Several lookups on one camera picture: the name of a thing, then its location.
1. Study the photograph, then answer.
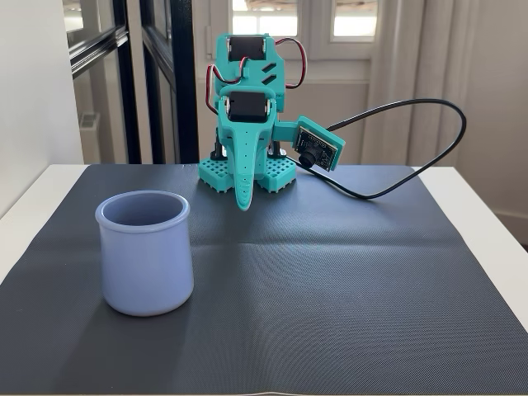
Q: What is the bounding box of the black camera cable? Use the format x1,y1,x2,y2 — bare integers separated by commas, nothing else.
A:
288,97,468,200

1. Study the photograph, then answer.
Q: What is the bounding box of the teal table clamp black knob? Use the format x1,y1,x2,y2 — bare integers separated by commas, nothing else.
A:
198,139,239,195

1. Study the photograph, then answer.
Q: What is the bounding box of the white wall vent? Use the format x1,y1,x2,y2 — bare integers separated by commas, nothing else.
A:
78,111,101,130

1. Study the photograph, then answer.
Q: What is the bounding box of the white window frame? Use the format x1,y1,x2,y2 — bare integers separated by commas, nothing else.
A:
204,0,380,63

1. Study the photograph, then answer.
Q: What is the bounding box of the wrist camera on teal mount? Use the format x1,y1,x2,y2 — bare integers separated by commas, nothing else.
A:
293,115,347,172

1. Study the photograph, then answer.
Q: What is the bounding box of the dark grey textured mat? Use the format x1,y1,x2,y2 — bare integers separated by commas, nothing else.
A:
0,163,528,395

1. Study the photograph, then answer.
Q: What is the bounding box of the cream curtain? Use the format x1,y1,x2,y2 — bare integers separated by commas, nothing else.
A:
361,0,528,232

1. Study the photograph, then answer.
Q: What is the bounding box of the lavender ceramic cup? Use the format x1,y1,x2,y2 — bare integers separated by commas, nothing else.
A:
95,189,196,318

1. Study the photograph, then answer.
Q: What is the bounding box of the red black servo wire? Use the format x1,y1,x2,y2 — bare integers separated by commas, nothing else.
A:
205,57,248,116
275,37,309,90

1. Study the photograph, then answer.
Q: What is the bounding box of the teal gripper with servo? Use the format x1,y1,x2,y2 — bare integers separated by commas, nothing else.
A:
216,84,299,212

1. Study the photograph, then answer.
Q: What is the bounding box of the black framed glass door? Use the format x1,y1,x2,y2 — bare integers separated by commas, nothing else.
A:
68,0,200,165

